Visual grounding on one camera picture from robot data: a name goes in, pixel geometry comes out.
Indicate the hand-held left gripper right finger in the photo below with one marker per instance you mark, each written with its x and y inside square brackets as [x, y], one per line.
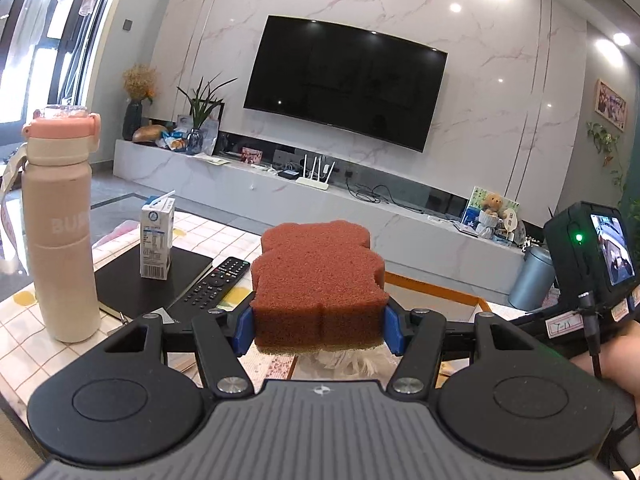
[392, 327]

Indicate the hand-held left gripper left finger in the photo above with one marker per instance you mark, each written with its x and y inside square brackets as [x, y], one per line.
[244, 327]

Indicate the orange cardboard box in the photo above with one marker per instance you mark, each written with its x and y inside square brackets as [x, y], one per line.
[440, 305]

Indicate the brown sponge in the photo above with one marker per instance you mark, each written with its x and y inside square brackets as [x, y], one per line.
[320, 280]

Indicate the person's right forearm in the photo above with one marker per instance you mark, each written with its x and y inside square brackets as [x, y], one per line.
[620, 360]

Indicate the white fluffy yarn item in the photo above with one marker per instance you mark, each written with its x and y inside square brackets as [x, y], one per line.
[360, 362]

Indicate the grey-blue trash can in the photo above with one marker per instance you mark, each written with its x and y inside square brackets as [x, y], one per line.
[530, 280]

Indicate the black remote control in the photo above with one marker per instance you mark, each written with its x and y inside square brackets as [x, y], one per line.
[215, 282]

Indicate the brown teddy bear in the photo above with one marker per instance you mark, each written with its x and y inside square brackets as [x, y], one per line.
[494, 201]

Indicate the printed photo board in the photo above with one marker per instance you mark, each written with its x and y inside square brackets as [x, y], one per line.
[475, 197]

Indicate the black pen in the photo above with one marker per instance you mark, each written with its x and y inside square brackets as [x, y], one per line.
[125, 317]

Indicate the small milk carton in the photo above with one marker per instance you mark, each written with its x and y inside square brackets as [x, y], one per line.
[156, 245]

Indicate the hanging vine plant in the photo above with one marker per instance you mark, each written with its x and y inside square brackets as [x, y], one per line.
[602, 140]

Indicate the black notebook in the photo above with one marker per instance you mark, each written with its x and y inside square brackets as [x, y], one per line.
[125, 285]

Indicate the white marble television console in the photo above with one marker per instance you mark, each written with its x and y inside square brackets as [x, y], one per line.
[300, 200]

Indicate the white router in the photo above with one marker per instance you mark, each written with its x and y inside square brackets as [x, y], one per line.
[312, 183]

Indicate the small black box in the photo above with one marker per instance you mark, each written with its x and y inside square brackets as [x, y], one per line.
[287, 174]

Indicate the pink photo card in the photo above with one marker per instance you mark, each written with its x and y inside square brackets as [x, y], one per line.
[252, 156]

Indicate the beige pink-lidded water bottle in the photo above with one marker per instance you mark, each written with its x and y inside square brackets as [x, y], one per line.
[60, 260]

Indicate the snack packets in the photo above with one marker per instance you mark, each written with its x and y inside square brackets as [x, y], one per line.
[175, 142]

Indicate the brown gourd ornament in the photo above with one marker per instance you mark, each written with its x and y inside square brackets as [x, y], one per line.
[149, 133]

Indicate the white grid lemon tablecloth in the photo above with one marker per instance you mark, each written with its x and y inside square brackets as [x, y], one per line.
[25, 340]

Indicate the green plant in glass vase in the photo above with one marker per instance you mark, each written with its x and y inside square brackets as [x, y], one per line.
[200, 110]

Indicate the dried flowers in dark vase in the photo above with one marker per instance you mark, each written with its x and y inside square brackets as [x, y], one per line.
[134, 120]

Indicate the framed wall picture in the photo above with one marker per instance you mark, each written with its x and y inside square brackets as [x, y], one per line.
[611, 105]

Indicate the black wall television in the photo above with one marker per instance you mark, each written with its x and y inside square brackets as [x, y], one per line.
[345, 80]

